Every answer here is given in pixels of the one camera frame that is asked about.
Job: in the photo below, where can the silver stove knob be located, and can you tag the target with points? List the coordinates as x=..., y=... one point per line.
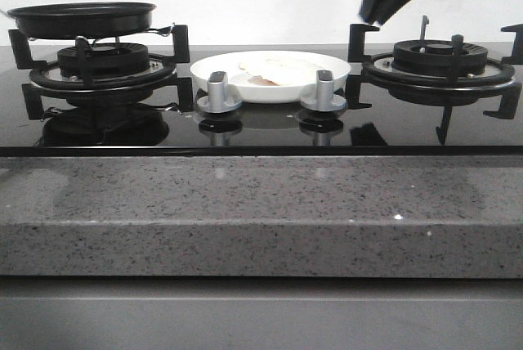
x=323, y=98
x=221, y=97

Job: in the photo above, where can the grey cabinet drawer front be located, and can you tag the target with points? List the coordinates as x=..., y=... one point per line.
x=219, y=313

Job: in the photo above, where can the fried egg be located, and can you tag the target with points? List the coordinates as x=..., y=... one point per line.
x=281, y=70

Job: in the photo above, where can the black right burner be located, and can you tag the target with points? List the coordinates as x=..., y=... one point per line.
x=436, y=57

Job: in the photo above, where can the silver right stove knob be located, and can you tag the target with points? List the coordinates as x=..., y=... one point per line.
x=323, y=98

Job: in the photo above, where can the black left burner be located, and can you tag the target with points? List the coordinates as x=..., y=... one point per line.
x=106, y=60

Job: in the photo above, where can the black burner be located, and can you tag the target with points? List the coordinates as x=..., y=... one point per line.
x=106, y=60
x=436, y=57

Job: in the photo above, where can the black glass gas cooktop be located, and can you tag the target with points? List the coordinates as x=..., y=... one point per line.
x=377, y=122

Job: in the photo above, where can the black frying pan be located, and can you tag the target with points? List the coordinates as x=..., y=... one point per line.
x=87, y=19

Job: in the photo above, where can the silver left stove knob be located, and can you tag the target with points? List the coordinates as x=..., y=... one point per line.
x=221, y=97

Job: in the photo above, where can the black pan support grate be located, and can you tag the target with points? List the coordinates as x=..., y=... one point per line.
x=45, y=79
x=447, y=92

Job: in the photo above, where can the black right pan support grate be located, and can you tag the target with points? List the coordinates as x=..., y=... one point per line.
x=447, y=92

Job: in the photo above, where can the black left pan support grate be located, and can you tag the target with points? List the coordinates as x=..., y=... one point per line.
x=45, y=79

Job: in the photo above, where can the white round plate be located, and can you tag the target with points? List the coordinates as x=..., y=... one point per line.
x=257, y=90

